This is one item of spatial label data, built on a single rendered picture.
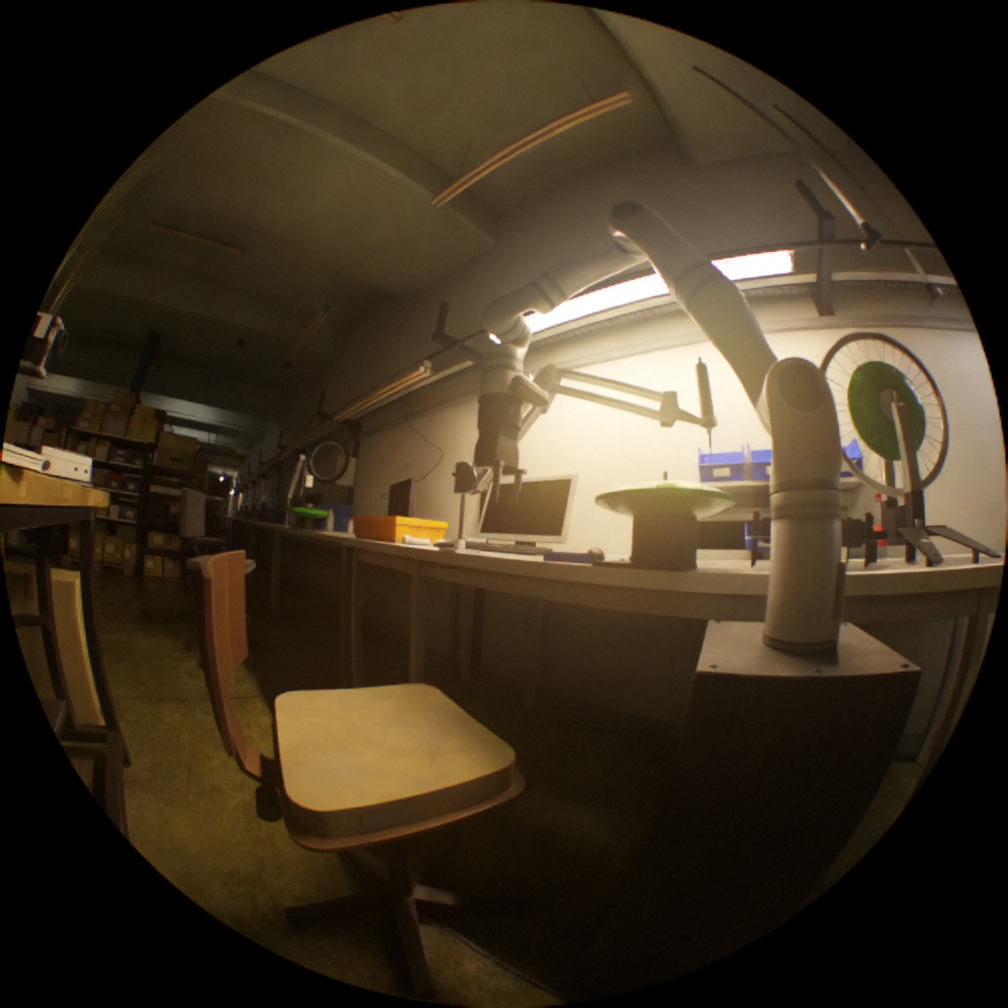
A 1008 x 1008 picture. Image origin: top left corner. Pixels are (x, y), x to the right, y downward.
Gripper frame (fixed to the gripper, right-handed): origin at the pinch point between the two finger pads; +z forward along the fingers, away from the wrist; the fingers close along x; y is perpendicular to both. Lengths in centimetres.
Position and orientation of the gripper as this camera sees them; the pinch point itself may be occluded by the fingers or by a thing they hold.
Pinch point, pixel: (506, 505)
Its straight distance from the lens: 53.6
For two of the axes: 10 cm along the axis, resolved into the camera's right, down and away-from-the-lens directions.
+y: -8.0, 0.1, 5.9
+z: -0.6, 9.9, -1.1
